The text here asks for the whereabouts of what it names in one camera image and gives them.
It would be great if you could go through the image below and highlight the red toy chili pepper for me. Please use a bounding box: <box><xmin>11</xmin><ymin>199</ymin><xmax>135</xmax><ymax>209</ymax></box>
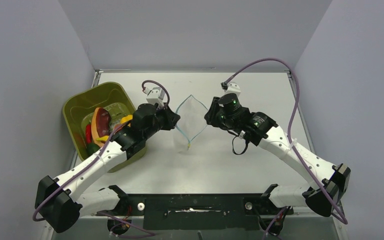
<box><xmin>85</xmin><ymin>123</ymin><xmax>93</xmax><ymax>145</ymax></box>

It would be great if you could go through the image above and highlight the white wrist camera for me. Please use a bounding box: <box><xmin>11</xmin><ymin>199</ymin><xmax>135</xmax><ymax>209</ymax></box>
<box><xmin>224</xmin><ymin>82</ymin><xmax>241</xmax><ymax>97</ymax></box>
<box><xmin>143</xmin><ymin>87</ymin><xmax>165</xmax><ymax>108</ymax></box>

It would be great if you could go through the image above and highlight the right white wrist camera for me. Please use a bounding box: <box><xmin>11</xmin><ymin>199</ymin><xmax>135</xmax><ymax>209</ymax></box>
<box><xmin>224</xmin><ymin>82</ymin><xmax>241</xmax><ymax>97</ymax></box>

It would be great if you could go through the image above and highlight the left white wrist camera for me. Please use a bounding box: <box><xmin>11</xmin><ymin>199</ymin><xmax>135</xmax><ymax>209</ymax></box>
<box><xmin>143</xmin><ymin>87</ymin><xmax>165</xmax><ymax>108</ymax></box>

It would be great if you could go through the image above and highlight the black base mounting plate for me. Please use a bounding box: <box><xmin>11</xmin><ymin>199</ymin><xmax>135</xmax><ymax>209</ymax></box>
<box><xmin>110</xmin><ymin>193</ymin><xmax>280</xmax><ymax>231</ymax></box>

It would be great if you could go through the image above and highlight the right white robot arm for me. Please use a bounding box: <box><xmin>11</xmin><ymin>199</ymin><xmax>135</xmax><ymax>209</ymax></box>
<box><xmin>204</xmin><ymin>93</ymin><xmax>351</xmax><ymax>217</ymax></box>

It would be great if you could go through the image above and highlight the clear zip top bag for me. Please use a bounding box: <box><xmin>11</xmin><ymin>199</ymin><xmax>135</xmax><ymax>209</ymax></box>
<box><xmin>173</xmin><ymin>94</ymin><xmax>208</xmax><ymax>153</ymax></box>

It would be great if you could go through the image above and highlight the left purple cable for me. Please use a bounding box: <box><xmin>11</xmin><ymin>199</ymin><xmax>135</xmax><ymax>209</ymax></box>
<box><xmin>32</xmin><ymin>80</ymin><xmax>170</xmax><ymax>222</ymax></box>

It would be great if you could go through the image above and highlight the yellow toy bell pepper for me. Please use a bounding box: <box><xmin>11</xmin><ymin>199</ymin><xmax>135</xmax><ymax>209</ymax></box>
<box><xmin>94</xmin><ymin>114</ymin><xmax>133</xmax><ymax>144</ymax></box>

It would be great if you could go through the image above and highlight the purple cable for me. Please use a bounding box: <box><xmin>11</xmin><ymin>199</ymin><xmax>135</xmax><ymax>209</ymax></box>
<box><xmin>223</xmin><ymin>58</ymin><xmax>349</xmax><ymax>225</ymax></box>
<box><xmin>32</xmin><ymin>80</ymin><xmax>170</xmax><ymax>222</ymax></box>

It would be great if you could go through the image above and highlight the olive green plastic bin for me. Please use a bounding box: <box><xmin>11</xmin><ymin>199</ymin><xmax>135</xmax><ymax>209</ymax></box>
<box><xmin>62</xmin><ymin>82</ymin><xmax>137</xmax><ymax>161</ymax></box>

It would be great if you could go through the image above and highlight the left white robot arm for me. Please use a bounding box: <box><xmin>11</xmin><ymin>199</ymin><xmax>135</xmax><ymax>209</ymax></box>
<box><xmin>32</xmin><ymin>103</ymin><xmax>181</xmax><ymax>233</ymax></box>

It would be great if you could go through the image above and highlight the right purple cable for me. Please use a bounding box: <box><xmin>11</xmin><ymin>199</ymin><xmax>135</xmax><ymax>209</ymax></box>
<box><xmin>223</xmin><ymin>58</ymin><xmax>349</xmax><ymax>225</ymax></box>

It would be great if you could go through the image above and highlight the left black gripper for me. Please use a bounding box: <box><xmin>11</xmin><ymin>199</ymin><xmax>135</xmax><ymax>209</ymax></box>
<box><xmin>143</xmin><ymin>102</ymin><xmax>180</xmax><ymax>139</ymax></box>

